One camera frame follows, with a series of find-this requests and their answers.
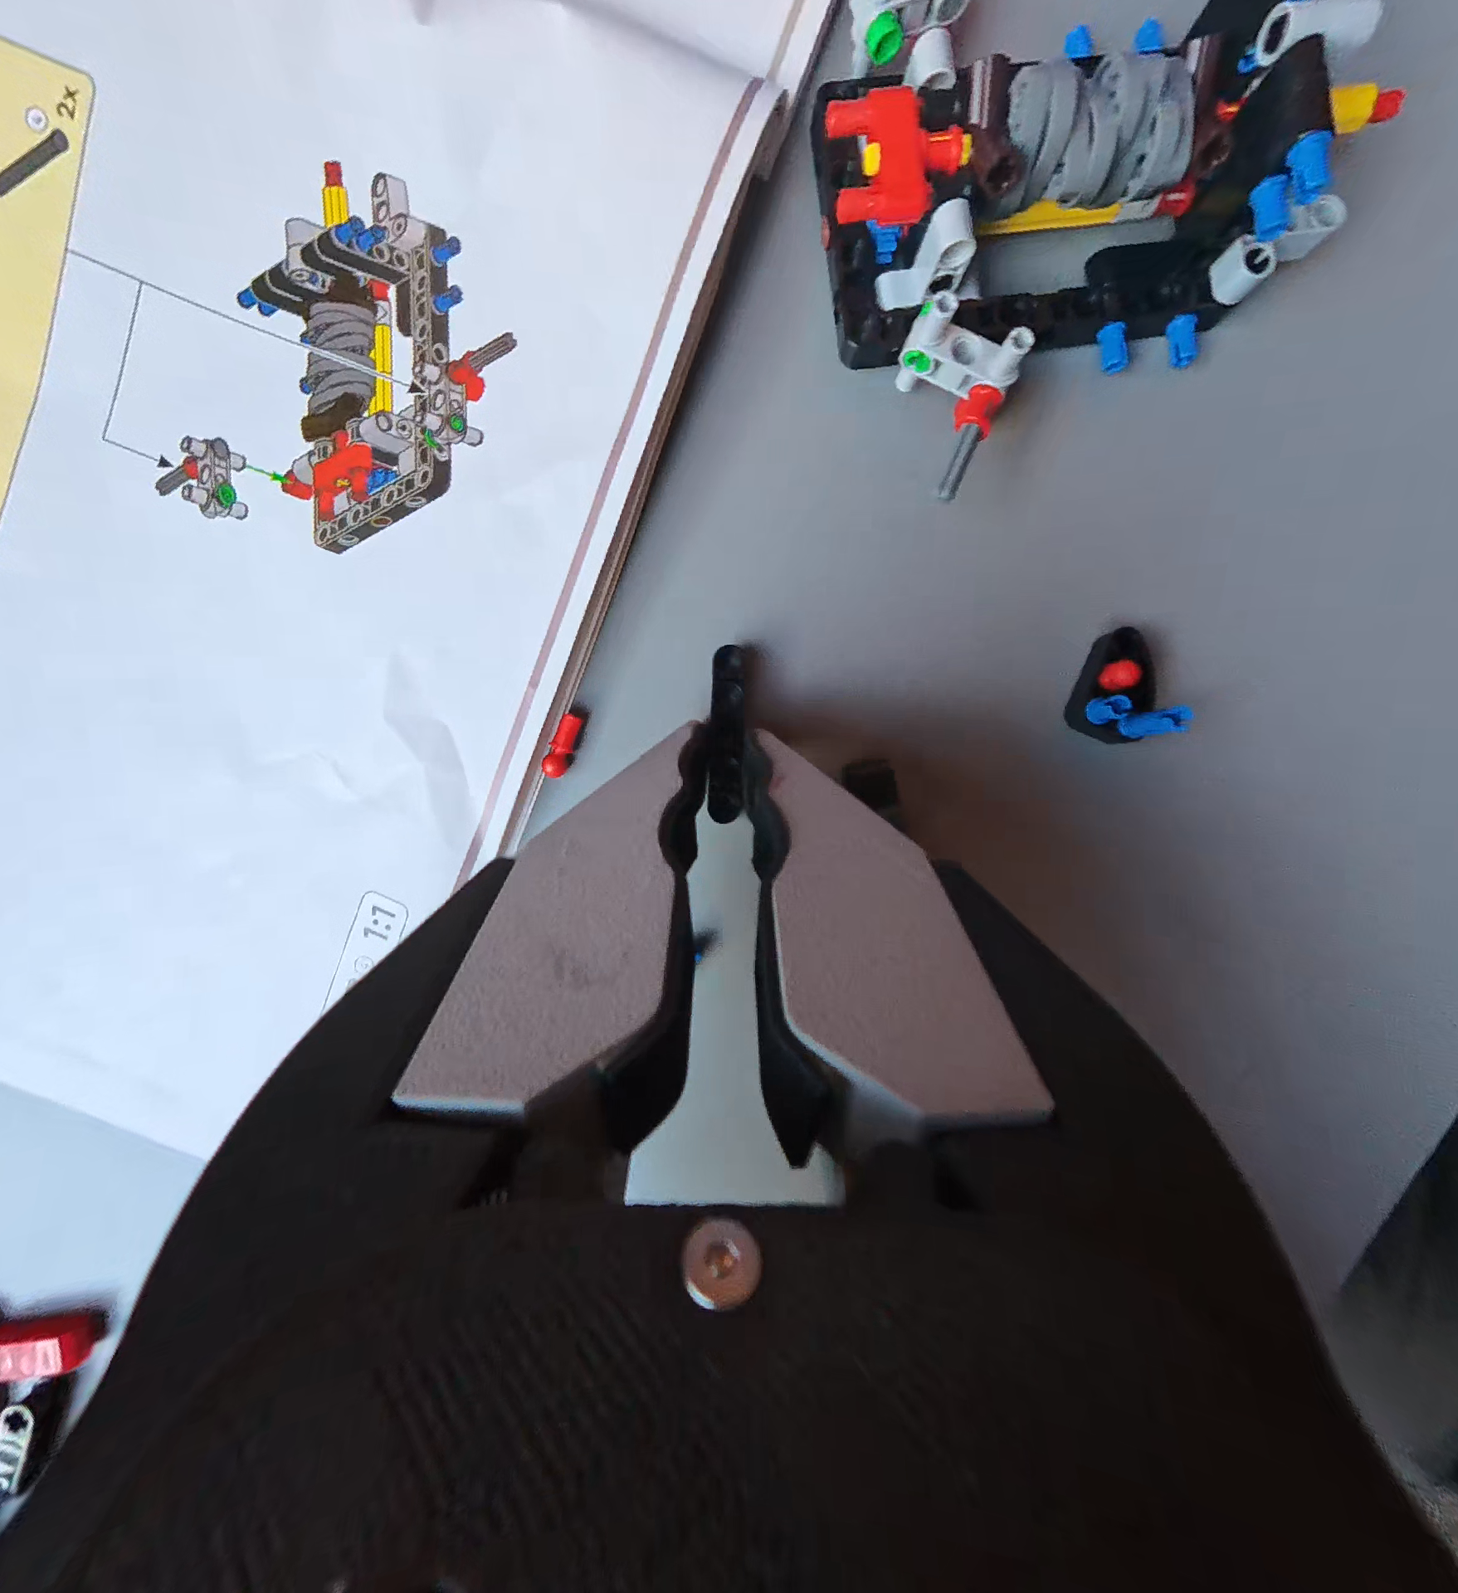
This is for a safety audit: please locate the lego instruction booklet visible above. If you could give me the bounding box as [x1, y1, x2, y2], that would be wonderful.
[0, 0, 848, 1165]

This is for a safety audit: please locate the black lego piece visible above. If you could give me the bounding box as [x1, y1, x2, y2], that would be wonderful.
[1062, 627, 1193, 747]

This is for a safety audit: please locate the pile of loose lego pieces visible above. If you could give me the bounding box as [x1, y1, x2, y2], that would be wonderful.
[0, 1298, 117, 1539]

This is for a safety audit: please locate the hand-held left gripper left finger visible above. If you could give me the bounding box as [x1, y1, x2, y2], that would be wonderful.
[389, 722, 697, 1154]

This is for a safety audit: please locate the long black lego beam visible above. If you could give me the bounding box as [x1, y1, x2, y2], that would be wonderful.
[706, 643, 758, 826]

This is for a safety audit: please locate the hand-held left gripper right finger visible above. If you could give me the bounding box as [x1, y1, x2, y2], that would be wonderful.
[746, 730, 1054, 1172]

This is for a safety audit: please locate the partly built lego assembly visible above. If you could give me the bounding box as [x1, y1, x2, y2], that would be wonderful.
[808, 0, 1407, 506]

